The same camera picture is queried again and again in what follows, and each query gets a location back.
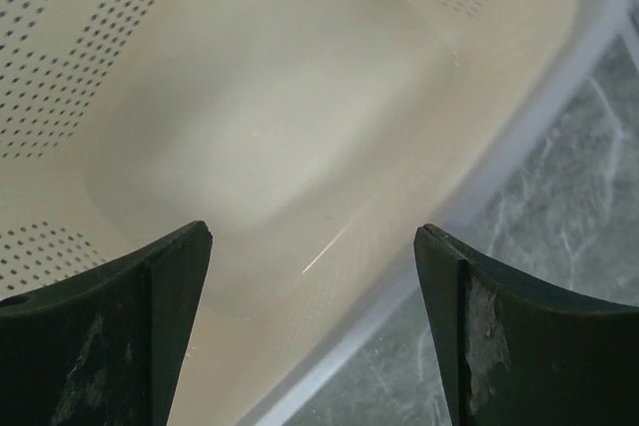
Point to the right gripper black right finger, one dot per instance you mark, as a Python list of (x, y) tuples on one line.
[(513, 349)]

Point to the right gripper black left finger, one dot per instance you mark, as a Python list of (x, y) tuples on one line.
[(106, 346)]

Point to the beige perforated plastic basket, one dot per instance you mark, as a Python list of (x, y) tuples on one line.
[(312, 137)]

